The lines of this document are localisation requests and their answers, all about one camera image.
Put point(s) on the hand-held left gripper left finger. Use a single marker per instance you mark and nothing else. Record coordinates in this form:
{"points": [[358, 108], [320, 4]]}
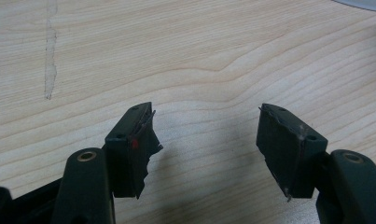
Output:
{"points": [[126, 161]]}

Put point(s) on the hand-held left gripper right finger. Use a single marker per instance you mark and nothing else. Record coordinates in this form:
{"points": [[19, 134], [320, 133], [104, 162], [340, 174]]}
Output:
{"points": [[289, 155]]}

